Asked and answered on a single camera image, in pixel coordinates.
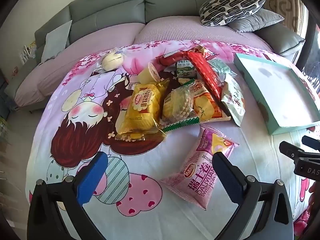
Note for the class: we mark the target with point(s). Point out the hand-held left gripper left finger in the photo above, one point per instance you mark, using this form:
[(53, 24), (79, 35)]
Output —
[(92, 180)]

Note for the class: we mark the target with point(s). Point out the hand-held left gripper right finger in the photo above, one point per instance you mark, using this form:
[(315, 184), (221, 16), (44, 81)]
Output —
[(228, 180)]

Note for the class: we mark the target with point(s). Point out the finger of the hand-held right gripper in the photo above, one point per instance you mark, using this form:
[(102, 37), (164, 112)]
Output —
[(312, 142), (292, 151)]

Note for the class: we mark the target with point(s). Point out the pink roll cake packet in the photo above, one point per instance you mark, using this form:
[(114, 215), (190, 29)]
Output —
[(200, 170)]

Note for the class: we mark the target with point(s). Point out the white tray teal rim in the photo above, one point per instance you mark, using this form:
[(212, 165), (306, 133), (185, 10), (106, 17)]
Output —
[(275, 92)]

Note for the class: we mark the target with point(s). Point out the orange roll cake packet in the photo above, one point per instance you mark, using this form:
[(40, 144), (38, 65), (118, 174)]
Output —
[(205, 105)]

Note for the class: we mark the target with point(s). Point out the clear packet with green edges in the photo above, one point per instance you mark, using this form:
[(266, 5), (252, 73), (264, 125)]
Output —
[(177, 102)]

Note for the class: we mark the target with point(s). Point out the green biscuit packet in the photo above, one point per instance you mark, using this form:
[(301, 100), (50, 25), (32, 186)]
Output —
[(185, 70)]

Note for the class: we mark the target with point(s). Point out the person's right hand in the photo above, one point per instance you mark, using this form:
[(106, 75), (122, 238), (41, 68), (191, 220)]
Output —
[(314, 192)]

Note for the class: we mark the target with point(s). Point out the printed cartoon blanket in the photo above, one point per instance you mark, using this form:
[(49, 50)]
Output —
[(75, 140)]

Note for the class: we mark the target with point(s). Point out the white green snack packet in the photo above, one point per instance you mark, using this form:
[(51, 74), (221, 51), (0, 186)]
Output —
[(233, 97)]

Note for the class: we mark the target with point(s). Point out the yellow snack packet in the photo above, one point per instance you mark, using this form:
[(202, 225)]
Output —
[(142, 105)]

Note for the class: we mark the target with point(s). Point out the long red snack packet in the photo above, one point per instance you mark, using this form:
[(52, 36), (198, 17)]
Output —
[(207, 75)]

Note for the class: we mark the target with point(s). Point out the green silver snack packet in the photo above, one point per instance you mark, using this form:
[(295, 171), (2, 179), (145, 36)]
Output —
[(220, 67)]

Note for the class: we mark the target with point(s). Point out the yellow jelly cup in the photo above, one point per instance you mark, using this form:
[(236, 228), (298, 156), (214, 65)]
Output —
[(147, 76)]

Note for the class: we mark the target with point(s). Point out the yellow bun in clear wrapper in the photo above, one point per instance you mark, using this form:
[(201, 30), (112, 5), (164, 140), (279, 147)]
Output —
[(112, 61)]

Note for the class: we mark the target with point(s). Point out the grey pillow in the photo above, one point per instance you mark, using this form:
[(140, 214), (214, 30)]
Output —
[(257, 21)]

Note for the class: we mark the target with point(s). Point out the red sausage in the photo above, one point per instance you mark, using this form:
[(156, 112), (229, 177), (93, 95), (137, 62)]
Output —
[(167, 60)]

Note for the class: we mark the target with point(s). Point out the light grey cushion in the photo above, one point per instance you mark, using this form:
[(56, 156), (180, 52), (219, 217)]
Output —
[(56, 42)]

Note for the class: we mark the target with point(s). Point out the pink sofa cover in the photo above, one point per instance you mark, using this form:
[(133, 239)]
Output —
[(100, 37)]

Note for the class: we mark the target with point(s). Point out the white rack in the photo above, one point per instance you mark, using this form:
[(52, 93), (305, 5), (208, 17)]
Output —
[(27, 52)]

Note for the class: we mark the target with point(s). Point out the patterned beige curtain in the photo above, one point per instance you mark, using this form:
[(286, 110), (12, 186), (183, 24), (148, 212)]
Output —
[(280, 0)]

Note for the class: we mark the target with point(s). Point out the black white patterned pillow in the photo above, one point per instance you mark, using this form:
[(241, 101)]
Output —
[(230, 7)]

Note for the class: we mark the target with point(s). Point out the grey sofa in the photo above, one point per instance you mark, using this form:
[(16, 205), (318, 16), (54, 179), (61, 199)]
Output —
[(112, 10)]

